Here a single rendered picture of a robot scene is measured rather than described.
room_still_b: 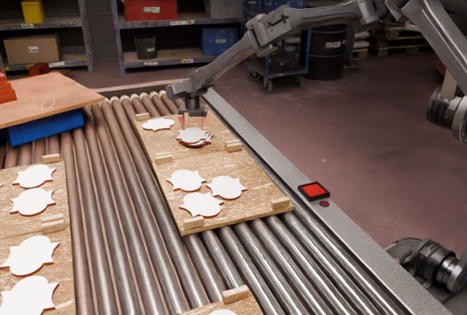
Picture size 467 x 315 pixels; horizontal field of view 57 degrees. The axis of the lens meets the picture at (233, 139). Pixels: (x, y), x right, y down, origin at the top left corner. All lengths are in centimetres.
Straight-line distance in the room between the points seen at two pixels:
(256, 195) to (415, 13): 70
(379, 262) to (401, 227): 175
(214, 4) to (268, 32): 455
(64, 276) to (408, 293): 82
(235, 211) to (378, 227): 173
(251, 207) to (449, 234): 189
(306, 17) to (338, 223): 61
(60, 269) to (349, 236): 76
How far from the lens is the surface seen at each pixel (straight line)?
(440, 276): 214
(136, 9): 568
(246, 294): 102
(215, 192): 135
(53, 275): 116
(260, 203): 132
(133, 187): 146
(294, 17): 128
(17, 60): 613
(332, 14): 139
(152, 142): 170
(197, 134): 168
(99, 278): 115
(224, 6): 587
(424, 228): 299
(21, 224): 137
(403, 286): 116
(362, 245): 124
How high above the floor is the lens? 168
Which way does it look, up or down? 26 degrees down
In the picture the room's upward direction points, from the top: straight up
